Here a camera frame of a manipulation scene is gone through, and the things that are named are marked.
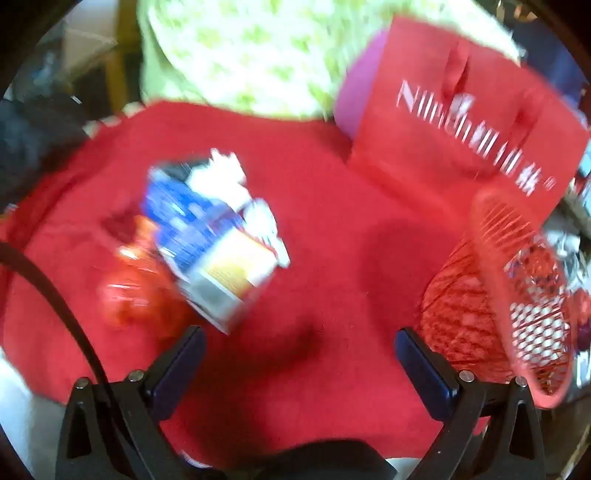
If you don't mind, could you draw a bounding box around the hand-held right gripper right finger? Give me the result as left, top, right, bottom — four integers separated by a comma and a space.
394, 327, 548, 480

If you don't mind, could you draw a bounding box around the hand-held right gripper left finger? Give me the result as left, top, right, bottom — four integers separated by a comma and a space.
55, 325, 227, 480

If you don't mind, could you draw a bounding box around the red mesh basket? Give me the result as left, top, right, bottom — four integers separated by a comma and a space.
418, 187, 578, 409

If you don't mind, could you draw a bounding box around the orange plastic wrapper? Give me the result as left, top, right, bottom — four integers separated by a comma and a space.
95, 215, 195, 333

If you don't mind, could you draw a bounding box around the blue and white packet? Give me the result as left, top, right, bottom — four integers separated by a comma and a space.
141, 159, 289, 335

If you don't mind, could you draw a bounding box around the white tissue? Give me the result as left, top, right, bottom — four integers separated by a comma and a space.
205, 148, 291, 269

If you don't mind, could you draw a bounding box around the red blanket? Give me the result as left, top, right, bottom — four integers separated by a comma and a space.
0, 102, 504, 467

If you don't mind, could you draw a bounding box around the red paper shopping bag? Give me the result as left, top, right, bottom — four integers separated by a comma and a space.
333, 16, 591, 222

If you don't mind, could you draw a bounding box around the black jacket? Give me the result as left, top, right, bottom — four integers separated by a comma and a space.
0, 99, 88, 204

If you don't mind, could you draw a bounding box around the green floral quilt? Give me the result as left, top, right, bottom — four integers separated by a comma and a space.
139, 0, 522, 121

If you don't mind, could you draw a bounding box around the black cable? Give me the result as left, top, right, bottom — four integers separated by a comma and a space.
0, 240, 116, 388

